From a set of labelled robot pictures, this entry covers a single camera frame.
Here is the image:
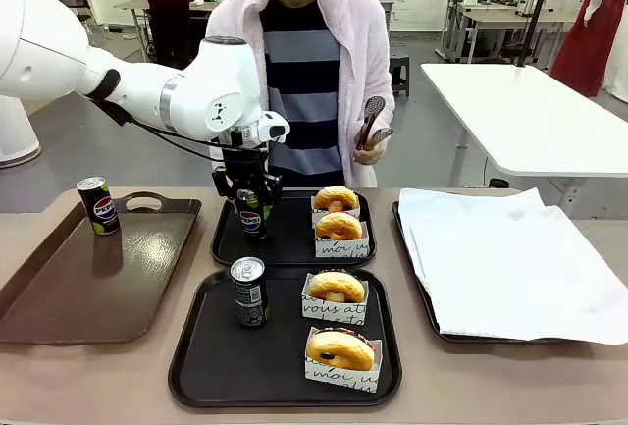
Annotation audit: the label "person in pink robe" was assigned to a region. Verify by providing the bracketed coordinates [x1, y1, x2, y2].
[204, 0, 396, 189]

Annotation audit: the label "black Pepsi can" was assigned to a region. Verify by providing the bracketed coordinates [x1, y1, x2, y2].
[230, 256, 272, 329]
[76, 176, 122, 238]
[236, 188, 270, 243]

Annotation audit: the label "person's left hand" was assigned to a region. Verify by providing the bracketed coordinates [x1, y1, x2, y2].
[353, 123, 390, 167]

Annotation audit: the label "golden donut with dark spots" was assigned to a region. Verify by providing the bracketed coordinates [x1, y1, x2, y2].
[305, 327, 378, 371]

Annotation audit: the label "white paper sheet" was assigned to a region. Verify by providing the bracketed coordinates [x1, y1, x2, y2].
[397, 186, 628, 346]

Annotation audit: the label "red dress mannequin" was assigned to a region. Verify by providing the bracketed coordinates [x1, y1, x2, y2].
[549, 0, 628, 98]

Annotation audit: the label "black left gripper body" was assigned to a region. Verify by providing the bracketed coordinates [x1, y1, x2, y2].
[220, 143, 271, 192]

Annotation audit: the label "black plastic tray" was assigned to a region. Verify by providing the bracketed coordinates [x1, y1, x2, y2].
[210, 188, 378, 269]
[391, 200, 590, 345]
[168, 268, 403, 409]

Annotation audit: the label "white table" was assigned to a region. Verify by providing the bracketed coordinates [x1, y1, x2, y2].
[420, 62, 628, 205]

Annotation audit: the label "person's left forearm pink sleeve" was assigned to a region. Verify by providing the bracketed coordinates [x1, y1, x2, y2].
[360, 64, 396, 140]

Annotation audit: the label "brown plastic tray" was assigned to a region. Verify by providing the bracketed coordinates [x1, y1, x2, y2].
[0, 191, 203, 346]

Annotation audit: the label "grey plastic stool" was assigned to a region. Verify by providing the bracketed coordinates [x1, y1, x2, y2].
[389, 50, 411, 98]

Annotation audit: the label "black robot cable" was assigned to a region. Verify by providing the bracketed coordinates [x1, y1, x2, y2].
[94, 97, 233, 162]

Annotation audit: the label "person in dark red top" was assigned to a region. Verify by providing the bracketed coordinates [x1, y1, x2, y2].
[129, 0, 193, 71]

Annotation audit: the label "glazed doughnut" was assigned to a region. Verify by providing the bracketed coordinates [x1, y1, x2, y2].
[303, 325, 383, 395]
[310, 192, 370, 231]

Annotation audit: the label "background work table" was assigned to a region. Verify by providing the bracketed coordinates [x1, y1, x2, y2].
[114, 0, 218, 62]

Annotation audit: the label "background table with equipment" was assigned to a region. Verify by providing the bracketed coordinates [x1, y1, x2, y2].
[436, 0, 578, 65]

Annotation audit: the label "metal serving tongs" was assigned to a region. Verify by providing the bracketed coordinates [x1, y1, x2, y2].
[356, 95, 395, 152]

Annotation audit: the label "black pole stand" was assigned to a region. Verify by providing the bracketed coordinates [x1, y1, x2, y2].
[516, 0, 561, 69]

